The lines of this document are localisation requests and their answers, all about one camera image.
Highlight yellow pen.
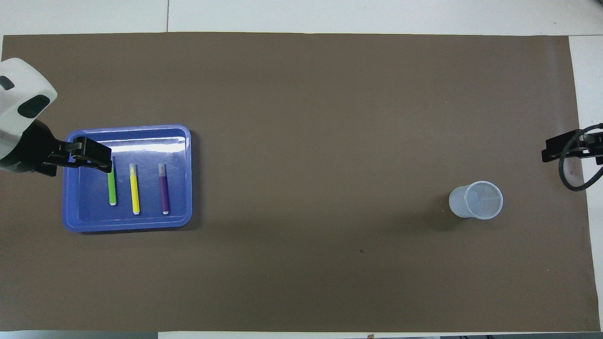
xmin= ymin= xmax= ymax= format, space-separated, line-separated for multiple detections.
xmin=129 ymin=163 xmax=141 ymax=216

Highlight translucent plastic cup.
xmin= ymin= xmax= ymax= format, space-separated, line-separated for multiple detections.
xmin=448 ymin=180 xmax=504 ymax=220

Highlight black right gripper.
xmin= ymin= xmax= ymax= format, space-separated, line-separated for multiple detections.
xmin=541 ymin=129 xmax=603 ymax=165

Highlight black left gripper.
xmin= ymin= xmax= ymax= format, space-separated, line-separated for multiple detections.
xmin=0 ymin=120 xmax=113 ymax=178

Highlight green pen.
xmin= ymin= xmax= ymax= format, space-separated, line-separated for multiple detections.
xmin=107 ymin=160 xmax=117 ymax=207

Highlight blue plastic tray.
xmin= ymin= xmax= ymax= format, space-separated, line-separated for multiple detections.
xmin=62 ymin=124 xmax=193 ymax=233

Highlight purple pen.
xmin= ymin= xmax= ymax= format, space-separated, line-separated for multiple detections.
xmin=158 ymin=163 xmax=171 ymax=216

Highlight brown table mat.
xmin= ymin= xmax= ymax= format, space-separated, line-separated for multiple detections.
xmin=0 ymin=32 xmax=602 ymax=333

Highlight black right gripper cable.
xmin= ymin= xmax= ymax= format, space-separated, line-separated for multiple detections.
xmin=559 ymin=123 xmax=603 ymax=192

